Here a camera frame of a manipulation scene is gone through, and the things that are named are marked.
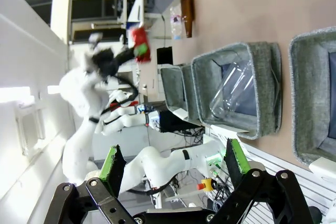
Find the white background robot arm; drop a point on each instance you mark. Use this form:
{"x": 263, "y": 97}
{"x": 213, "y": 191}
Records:
{"x": 126, "y": 121}

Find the white building pillar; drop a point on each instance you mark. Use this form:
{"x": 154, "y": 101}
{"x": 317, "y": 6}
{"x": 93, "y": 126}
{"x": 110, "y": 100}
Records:
{"x": 61, "y": 6}

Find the brown glass bottle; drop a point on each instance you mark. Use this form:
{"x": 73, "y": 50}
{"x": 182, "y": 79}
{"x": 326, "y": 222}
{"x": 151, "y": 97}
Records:
{"x": 187, "y": 15}

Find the black equipment box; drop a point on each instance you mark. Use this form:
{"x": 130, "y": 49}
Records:
{"x": 173, "y": 122}

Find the yellow red emergency stop button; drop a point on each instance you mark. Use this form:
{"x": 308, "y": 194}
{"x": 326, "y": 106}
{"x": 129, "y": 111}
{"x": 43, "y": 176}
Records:
{"x": 206, "y": 184}

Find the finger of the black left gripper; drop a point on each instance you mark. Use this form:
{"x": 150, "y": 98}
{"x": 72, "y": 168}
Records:
{"x": 126, "y": 54}

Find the black monitor screen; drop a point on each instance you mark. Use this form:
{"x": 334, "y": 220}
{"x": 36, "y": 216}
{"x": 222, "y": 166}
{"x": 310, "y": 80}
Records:
{"x": 165, "y": 55}

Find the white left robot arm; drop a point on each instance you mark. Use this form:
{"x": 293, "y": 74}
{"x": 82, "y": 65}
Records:
{"x": 78, "y": 134}

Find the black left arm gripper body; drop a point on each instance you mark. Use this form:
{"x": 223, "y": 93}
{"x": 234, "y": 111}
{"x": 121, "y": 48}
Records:
{"x": 105, "y": 61}

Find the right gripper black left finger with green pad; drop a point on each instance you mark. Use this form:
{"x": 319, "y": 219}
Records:
{"x": 113, "y": 166}

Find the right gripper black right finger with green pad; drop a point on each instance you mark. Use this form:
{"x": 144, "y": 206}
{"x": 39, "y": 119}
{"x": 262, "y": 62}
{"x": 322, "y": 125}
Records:
{"x": 236, "y": 158}

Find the clear crumpled plastic bottle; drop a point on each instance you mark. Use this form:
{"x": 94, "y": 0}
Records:
{"x": 175, "y": 22}

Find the small grey felt basket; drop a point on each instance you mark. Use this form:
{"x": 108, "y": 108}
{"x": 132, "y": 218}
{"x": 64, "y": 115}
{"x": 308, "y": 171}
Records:
{"x": 173, "y": 90}

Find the large clear plastic bottle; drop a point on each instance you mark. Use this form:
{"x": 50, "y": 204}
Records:
{"x": 233, "y": 87}

